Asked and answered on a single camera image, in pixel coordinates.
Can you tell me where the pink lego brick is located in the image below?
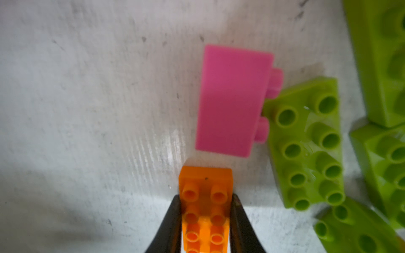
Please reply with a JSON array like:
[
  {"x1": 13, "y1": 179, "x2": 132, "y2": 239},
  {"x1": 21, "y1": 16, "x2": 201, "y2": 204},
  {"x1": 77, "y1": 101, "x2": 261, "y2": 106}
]
[{"x1": 196, "y1": 45, "x2": 284, "y2": 158}]

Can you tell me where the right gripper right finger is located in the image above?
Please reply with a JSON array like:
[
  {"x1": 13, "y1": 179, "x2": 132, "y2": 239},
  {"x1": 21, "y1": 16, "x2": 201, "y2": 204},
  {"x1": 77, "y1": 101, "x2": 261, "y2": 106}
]
[{"x1": 230, "y1": 194, "x2": 266, "y2": 253}]

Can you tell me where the green lego brick centre left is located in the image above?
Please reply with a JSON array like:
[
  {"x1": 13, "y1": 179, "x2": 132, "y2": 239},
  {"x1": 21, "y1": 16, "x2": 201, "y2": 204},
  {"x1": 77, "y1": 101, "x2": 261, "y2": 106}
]
[{"x1": 262, "y1": 77, "x2": 346, "y2": 211}]

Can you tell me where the green lego brick centre top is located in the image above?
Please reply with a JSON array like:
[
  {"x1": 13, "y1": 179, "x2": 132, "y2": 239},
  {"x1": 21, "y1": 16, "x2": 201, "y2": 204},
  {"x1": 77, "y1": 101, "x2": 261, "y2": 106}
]
[{"x1": 343, "y1": 1, "x2": 405, "y2": 128}]

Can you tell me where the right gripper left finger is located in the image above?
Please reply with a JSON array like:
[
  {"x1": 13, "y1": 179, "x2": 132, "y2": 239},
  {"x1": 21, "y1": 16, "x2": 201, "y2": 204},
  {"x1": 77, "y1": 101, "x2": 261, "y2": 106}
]
[{"x1": 145, "y1": 195, "x2": 182, "y2": 253}]

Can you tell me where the small green lego brick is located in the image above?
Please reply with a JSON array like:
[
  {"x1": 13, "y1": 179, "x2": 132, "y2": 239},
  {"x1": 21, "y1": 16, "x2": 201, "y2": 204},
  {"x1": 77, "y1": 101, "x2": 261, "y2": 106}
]
[{"x1": 313, "y1": 197, "x2": 405, "y2": 253}]

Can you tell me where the orange lego brick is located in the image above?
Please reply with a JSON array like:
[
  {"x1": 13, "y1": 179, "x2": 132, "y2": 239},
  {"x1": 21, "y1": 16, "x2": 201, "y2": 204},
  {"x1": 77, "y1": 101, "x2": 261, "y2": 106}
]
[{"x1": 179, "y1": 166, "x2": 234, "y2": 253}]

